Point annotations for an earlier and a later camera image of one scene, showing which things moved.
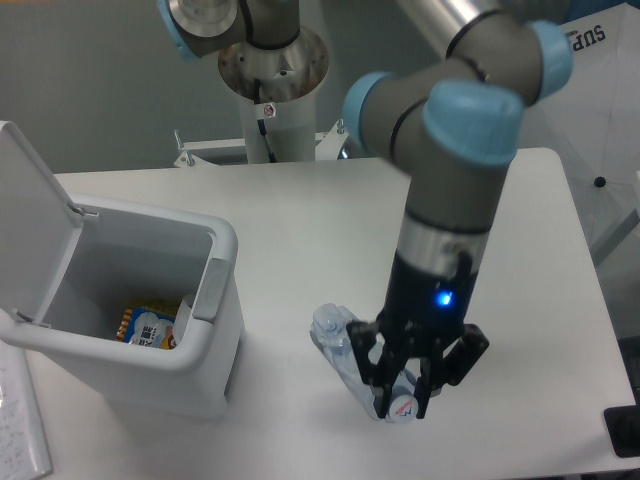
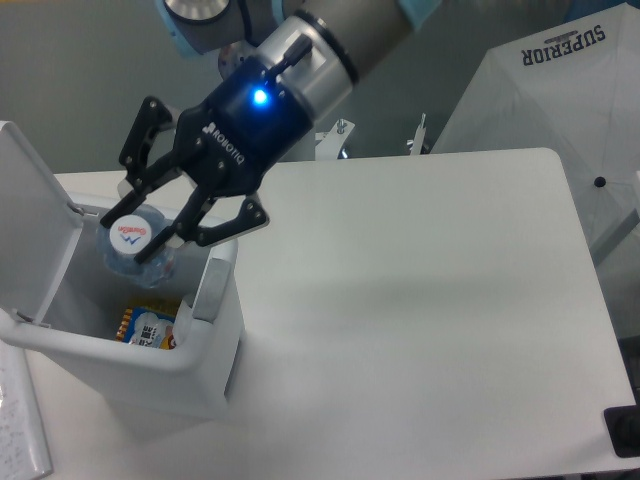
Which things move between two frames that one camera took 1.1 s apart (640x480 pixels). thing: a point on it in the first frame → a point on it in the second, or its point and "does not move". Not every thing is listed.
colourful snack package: [149, 326] does not move
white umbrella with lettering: [593, 121] does not move
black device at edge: [623, 427] does not move
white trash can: [70, 267] does not move
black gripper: [424, 306] → [232, 146]
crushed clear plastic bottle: [330, 334] → [131, 234]
